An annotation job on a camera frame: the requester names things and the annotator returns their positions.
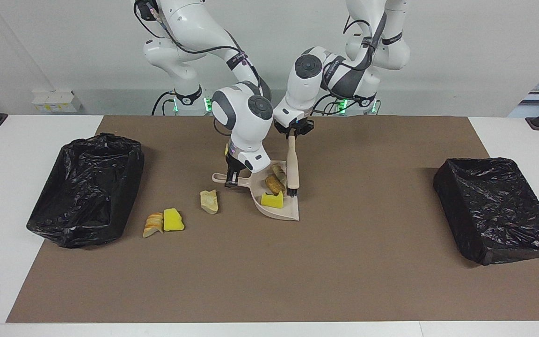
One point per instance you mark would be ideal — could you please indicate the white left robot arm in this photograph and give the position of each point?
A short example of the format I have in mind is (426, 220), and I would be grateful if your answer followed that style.
(304, 84)

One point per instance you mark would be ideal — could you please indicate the brown bread roll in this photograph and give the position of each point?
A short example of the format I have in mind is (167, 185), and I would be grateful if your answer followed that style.
(274, 185)

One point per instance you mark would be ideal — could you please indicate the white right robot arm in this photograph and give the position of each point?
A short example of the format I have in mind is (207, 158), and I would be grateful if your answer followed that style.
(246, 121)

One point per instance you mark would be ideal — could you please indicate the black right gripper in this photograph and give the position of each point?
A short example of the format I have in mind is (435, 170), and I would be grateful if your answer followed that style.
(236, 167)

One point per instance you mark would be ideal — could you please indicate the striped bread slice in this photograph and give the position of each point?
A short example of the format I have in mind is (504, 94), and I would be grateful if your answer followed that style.
(152, 225)

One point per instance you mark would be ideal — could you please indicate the white wall socket box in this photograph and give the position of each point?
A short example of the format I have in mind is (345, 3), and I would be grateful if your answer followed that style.
(56, 102)

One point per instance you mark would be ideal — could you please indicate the pale round bread piece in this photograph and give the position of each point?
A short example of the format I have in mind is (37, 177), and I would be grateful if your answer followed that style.
(279, 173)

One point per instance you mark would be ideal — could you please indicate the bin with crumpled black bag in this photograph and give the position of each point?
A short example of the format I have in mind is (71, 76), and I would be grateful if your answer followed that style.
(87, 187)

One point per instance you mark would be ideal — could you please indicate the yellow sponge piece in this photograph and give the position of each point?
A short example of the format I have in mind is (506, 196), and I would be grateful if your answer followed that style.
(272, 200)
(173, 221)

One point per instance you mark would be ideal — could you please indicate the rectangular bin with black bag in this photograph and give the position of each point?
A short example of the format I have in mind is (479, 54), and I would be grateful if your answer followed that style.
(498, 210)

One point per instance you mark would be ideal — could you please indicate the beige plastic dustpan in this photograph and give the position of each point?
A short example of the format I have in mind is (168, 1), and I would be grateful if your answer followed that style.
(281, 211)

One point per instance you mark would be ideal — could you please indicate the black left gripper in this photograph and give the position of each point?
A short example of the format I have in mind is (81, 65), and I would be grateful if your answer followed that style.
(293, 129)

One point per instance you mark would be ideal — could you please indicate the brown table mat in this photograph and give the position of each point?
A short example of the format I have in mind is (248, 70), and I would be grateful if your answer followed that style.
(269, 290)

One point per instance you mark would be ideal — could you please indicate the beige hand brush black bristles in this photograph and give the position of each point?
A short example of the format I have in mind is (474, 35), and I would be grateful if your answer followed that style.
(293, 164)

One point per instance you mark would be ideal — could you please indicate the pale bread chunk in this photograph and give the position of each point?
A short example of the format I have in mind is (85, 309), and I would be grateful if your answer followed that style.
(209, 201)

